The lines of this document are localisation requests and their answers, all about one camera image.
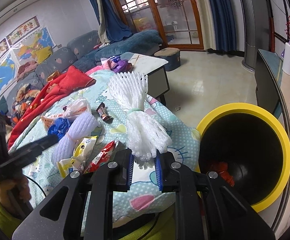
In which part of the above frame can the red snack wrapper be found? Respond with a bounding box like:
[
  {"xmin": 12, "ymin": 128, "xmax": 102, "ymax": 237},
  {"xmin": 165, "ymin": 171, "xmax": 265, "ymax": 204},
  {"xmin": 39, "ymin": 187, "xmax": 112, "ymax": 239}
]
[{"xmin": 84, "ymin": 140, "xmax": 119, "ymax": 174}]

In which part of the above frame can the yellow white snack bag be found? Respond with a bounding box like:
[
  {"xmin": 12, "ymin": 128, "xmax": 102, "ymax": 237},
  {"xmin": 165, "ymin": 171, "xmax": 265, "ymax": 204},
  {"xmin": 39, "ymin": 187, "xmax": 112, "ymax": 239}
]
[{"xmin": 56, "ymin": 136, "xmax": 98, "ymax": 178}]

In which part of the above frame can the large white foam net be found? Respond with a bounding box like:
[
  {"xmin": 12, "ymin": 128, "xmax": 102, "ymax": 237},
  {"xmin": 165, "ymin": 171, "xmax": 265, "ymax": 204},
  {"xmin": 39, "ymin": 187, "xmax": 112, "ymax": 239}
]
[{"xmin": 108, "ymin": 72, "xmax": 172, "ymax": 162}]

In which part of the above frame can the small white foam net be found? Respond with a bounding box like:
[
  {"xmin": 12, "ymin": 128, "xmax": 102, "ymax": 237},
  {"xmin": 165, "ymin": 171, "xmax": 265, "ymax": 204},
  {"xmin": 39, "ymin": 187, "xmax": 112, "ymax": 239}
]
[{"xmin": 52, "ymin": 112, "xmax": 98, "ymax": 166}]

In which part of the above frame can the blue plastic wrapper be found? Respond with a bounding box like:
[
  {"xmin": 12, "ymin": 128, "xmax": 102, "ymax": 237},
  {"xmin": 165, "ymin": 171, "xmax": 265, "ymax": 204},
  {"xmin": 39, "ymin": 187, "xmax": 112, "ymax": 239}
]
[{"xmin": 48, "ymin": 118, "xmax": 72, "ymax": 140}]

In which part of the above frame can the dark chocolate bar wrapper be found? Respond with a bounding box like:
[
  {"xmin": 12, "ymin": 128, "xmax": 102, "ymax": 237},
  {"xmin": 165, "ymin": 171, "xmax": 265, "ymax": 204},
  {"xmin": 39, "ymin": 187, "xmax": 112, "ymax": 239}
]
[{"xmin": 97, "ymin": 102, "xmax": 113, "ymax": 124}]

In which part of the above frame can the clear white plastic bag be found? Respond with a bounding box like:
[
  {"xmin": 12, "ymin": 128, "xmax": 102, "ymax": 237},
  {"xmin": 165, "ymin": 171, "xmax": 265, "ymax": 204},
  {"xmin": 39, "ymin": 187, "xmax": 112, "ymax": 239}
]
[{"xmin": 40, "ymin": 98, "xmax": 91, "ymax": 131}]

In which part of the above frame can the green sleeve forearm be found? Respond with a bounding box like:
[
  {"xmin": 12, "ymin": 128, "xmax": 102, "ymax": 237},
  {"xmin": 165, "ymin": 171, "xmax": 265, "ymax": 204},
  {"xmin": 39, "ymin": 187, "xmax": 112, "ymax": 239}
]
[{"xmin": 0, "ymin": 203, "xmax": 22, "ymax": 239}]

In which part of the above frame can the yellow rimmed black trash bin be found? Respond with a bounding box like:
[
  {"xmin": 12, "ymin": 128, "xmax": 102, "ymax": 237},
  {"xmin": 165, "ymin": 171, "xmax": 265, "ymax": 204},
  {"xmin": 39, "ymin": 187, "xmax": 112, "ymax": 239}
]
[{"xmin": 197, "ymin": 102, "xmax": 290, "ymax": 212}]

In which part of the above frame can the left hand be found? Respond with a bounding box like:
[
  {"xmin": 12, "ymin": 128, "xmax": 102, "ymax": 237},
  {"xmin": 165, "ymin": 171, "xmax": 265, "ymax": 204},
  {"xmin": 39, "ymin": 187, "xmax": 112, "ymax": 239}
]
[{"xmin": 0, "ymin": 176, "xmax": 31, "ymax": 215}]

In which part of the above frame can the Hello Kitty patterned blanket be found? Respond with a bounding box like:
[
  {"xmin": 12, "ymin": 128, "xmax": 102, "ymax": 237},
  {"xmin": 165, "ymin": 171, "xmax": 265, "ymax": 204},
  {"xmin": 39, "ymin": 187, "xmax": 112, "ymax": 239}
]
[{"xmin": 23, "ymin": 70, "xmax": 200, "ymax": 228}]

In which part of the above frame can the world map poster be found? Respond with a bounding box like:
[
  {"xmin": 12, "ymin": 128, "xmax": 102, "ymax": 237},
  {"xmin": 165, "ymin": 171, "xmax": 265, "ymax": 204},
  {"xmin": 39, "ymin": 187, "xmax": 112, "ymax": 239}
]
[{"xmin": 0, "ymin": 51, "xmax": 19, "ymax": 97}]

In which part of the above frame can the white coffee table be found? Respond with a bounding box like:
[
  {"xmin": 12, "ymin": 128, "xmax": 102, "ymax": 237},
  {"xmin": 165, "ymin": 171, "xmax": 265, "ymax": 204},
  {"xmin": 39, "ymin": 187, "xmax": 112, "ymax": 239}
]
[{"xmin": 120, "ymin": 52, "xmax": 170, "ymax": 106}]

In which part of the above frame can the red blanket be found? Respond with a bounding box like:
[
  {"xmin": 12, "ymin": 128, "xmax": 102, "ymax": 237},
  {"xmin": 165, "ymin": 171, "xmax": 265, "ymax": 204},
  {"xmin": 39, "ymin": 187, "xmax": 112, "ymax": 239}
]
[{"xmin": 7, "ymin": 66, "xmax": 96, "ymax": 148}]

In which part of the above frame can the purple cloth pile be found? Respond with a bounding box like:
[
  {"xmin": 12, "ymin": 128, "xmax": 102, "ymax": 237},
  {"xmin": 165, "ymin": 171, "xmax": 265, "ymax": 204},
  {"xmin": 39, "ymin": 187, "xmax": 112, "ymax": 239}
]
[{"xmin": 108, "ymin": 56, "xmax": 132, "ymax": 73}]

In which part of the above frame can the china map poster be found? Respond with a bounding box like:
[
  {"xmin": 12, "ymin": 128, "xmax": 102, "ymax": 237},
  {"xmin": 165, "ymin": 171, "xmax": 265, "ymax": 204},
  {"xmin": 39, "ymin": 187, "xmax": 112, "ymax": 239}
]
[{"xmin": 12, "ymin": 27, "xmax": 55, "ymax": 65}]

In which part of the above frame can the blue round ottoman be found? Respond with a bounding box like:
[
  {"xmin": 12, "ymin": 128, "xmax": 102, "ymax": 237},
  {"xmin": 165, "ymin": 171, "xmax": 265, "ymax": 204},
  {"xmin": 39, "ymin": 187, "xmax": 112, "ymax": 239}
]
[{"xmin": 154, "ymin": 48, "xmax": 181, "ymax": 72}]

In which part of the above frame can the grey blue sofa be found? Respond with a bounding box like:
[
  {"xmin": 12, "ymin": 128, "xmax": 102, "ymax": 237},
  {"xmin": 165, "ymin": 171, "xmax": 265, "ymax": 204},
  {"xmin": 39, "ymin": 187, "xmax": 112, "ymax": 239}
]
[{"xmin": 0, "ymin": 30, "xmax": 162, "ymax": 116}]

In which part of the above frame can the framed calligraphy banner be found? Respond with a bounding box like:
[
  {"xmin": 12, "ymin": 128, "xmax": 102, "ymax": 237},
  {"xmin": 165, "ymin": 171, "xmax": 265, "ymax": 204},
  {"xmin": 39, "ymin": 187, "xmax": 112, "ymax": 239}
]
[{"xmin": 6, "ymin": 16, "xmax": 40, "ymax": 46}]

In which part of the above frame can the blue curtain left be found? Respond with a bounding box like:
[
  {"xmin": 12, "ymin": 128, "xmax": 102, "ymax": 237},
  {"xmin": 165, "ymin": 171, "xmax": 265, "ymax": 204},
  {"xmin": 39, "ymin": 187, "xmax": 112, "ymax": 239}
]
[{"xmin": 89, "ymin": 0, "xmax": 132, "ymax": 44}]

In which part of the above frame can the blue curtain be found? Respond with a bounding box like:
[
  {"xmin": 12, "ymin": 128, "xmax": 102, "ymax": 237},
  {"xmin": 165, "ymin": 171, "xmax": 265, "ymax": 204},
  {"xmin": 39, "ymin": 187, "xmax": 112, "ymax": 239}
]
[
  {"xmin": 89, "ymin": 0, "xmax": 132, "ymax": 44},
  {"xmin": 209, "ymin": 0, "xmax": 237, "ymax": 52}
]

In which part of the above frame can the blue curtain right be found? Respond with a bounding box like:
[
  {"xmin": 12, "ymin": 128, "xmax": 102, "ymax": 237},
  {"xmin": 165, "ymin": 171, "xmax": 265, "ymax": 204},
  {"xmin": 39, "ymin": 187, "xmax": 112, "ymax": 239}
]
[{"xmin": 209, "ymin": 0, "xmax": 237, "ymax": 52}]

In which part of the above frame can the white ribbed vase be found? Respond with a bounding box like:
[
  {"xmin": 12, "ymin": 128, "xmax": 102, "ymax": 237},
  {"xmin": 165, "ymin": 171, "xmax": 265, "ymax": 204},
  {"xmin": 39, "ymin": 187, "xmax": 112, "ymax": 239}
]
[{"xmin": 282, "ymin": 42, "xmax": 290, "ymax": 76}]

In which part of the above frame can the wooden glass sliding door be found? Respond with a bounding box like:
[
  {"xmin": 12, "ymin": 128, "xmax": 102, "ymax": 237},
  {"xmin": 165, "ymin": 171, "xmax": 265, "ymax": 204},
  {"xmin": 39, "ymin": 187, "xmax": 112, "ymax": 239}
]
[{"xmin": 112, "ymin": 0, "xmax": 204, "ymax": 51}]

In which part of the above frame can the grey tower air conditioner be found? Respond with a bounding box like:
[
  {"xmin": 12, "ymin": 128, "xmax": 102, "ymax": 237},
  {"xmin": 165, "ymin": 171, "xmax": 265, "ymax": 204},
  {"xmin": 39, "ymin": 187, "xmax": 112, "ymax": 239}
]
[{"xmin": 240, "ymin": 0, "xmax": 270, "ymax": 72}]

